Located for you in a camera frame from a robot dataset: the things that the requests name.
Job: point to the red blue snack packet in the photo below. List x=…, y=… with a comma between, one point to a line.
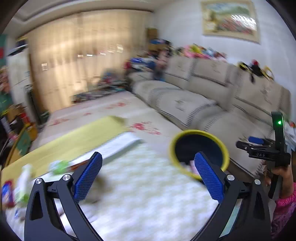
x=8, y=194

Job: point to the blue finger of the seen right gripper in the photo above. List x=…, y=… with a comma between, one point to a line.
x=255, y=140

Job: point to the cream curtains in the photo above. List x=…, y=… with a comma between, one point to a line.
x=69, y=55

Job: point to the floral floor mat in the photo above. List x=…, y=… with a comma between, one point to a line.
x=134, y=113

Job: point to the pink strawberry milk carton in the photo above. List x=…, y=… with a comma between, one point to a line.
x=193, y=168

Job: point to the green white plastic bottle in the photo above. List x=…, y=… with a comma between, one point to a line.
x=24, y=185

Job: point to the black yellow plush toy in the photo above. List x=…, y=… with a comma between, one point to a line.
x=255, y=70

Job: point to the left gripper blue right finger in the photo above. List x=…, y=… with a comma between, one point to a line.
x=211, y=180

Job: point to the framed landscape painting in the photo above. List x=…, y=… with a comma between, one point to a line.
x=232, y=19

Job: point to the beige sofa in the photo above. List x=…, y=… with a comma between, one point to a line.
x=215, y=97

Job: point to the pile of plush toys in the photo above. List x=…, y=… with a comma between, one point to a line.
x=196, y=51

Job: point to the green grey drink carton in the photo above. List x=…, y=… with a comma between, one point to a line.
x=61, y=166

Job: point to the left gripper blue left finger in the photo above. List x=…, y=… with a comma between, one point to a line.
x=84, y=176

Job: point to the person's right hand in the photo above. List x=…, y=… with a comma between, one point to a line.
x=285, y=174

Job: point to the white standing air conditioner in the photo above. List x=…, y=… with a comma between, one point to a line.
x=20, y=79

